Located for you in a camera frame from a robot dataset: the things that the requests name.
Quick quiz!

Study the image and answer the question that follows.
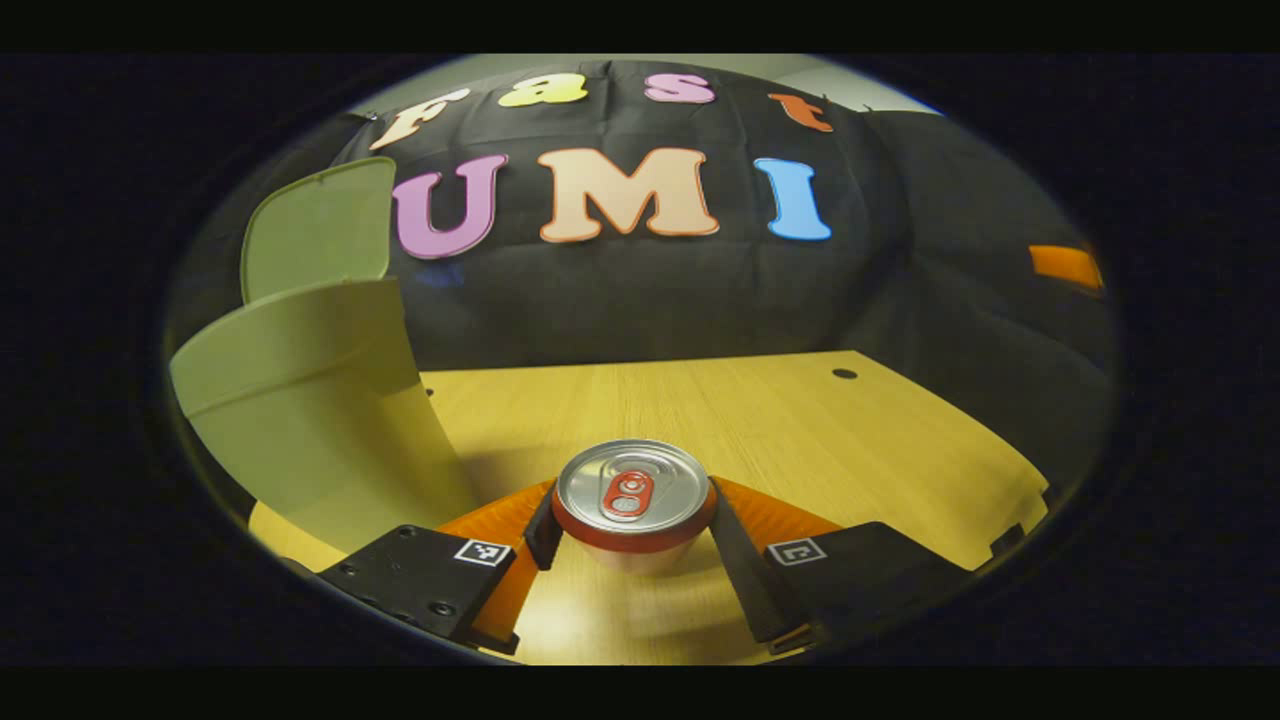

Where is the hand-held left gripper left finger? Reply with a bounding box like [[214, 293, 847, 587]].
[[316, 480, 568, 658]]

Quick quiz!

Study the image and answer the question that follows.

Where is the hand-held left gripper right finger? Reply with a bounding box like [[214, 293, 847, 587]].
[[705, 476, 973, 658]]

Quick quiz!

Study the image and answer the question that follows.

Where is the red pop can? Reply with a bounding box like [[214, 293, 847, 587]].
[[552, 438, 719, 576]]

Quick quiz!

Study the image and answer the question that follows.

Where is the green desktop garbage bin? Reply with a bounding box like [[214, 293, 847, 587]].
[[168, 157, 481, 554]]

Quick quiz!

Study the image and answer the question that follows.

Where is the wooden desktop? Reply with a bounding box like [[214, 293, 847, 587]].
[[248, 350, 1049, 666]]

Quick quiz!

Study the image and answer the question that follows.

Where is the black backdrop cloth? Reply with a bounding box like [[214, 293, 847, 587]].
[[165, 60, 1119, 491]]

